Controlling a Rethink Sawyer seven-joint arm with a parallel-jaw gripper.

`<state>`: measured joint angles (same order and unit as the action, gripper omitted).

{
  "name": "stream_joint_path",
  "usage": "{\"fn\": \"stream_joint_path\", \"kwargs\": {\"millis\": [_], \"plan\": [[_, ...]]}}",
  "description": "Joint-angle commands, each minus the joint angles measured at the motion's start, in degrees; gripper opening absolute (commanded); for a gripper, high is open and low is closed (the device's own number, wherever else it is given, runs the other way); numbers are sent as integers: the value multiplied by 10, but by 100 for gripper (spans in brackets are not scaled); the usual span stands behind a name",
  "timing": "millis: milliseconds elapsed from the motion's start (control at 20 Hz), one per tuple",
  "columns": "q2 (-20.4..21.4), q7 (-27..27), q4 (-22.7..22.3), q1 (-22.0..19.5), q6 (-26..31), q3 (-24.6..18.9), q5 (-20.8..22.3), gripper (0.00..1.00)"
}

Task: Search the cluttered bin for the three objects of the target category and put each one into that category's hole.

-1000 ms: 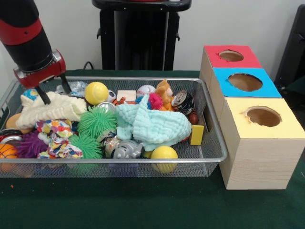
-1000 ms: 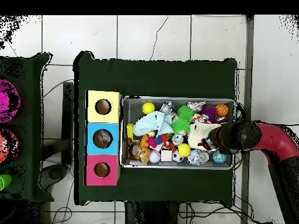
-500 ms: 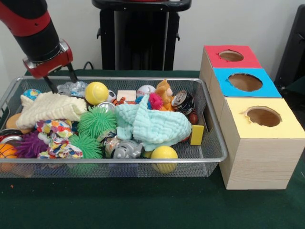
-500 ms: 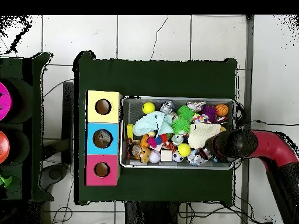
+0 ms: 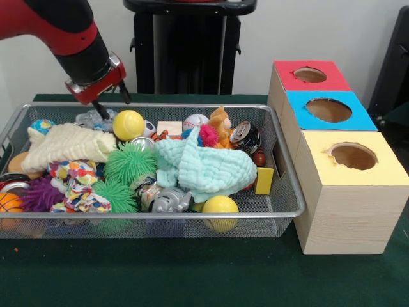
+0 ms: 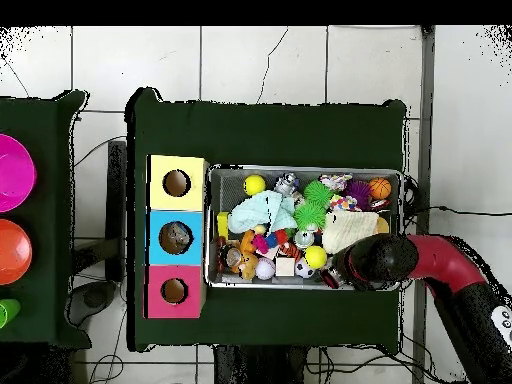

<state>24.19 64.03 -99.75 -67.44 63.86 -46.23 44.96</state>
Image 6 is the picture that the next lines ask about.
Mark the green plastic cup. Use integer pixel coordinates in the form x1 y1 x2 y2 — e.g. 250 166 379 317
0 298 22 329

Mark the orange plastic bowl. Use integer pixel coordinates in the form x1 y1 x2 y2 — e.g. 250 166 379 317
0 218 34 286

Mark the small white baseball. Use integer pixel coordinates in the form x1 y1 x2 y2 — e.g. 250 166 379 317
254 257 277 281

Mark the grey metal rail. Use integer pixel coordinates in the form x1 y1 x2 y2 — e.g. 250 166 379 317
411 25 436 384

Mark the small orange basketball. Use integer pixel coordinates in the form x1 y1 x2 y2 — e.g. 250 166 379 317
368 176 392 200

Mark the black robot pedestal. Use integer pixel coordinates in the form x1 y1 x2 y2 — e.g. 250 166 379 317
213 344 310 384

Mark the smooth yellow ball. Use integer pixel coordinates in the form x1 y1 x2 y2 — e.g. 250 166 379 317
242 174 267 197

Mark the mint muslin cloth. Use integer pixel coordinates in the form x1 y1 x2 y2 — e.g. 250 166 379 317
227 189 299 235

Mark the purple spiky rubber ball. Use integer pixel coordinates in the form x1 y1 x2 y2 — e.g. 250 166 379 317
342 178 373 211

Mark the black cable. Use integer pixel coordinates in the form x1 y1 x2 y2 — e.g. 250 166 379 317
415 204 512 218

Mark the green spiky rubber ball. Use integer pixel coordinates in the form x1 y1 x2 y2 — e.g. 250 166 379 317
302 179 335 207
292 200 328 232

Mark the wooden box with three holes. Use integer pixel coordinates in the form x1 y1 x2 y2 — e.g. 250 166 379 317
143 154 209 320

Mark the yellow tennis ball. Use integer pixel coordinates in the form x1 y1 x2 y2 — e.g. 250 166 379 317
304 245 328 270

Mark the dark green table cloth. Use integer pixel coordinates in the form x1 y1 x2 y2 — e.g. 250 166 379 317
0 89 93 347
125 86 407 355

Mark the magenta plastic bowl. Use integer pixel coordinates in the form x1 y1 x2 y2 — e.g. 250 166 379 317
0 133 38 213

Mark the colourful patterned cloth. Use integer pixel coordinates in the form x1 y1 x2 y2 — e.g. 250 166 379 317
318 172 363 212

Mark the shallow mesh bin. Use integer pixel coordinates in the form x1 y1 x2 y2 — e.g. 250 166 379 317
204 163 405 292

